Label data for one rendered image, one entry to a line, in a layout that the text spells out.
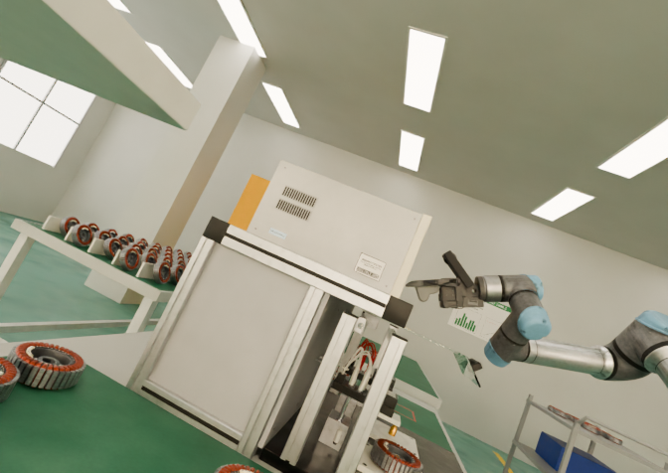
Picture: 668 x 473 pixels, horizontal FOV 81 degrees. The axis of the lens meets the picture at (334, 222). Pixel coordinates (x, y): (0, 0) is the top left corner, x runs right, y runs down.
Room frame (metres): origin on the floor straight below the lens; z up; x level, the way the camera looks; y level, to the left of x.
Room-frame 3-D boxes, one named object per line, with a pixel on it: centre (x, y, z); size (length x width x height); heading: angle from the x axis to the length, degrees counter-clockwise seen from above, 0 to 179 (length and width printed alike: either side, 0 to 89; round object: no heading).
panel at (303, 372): (1.08, -0.12, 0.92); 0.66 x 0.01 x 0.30; 168
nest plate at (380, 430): (1.15, -0.39, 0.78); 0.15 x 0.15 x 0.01; 78
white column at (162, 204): (4.67, 1.92, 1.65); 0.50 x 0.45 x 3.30; 78
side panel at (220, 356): (0.80, 0.10, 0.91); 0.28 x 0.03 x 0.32; 78
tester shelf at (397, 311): (1.10, -0.05, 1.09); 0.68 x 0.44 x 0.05; 168
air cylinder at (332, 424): (0.94, -0.20, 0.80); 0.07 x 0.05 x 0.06; 168
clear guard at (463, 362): (1.20, -0.39, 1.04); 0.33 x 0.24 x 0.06; 78
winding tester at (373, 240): (1.11, -0.05, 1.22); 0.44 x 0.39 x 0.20; 168
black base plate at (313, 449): (1.03, -0.35, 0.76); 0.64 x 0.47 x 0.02; 168
